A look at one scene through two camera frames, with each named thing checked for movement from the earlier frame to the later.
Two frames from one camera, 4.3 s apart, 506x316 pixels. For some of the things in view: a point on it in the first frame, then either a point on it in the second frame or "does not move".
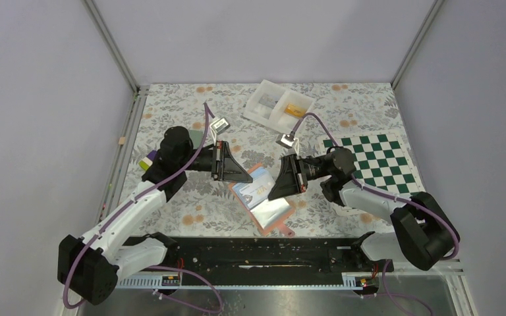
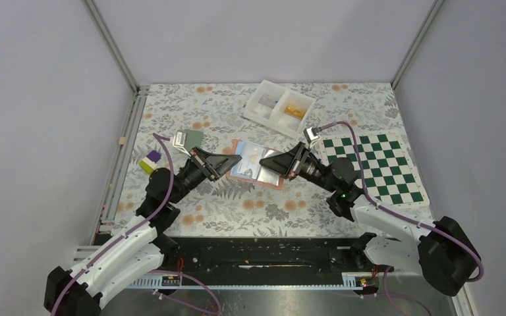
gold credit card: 295,110 does not move
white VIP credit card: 257,191 -> 249,166
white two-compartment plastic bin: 276,106 does not move
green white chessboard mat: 381,160 does not move
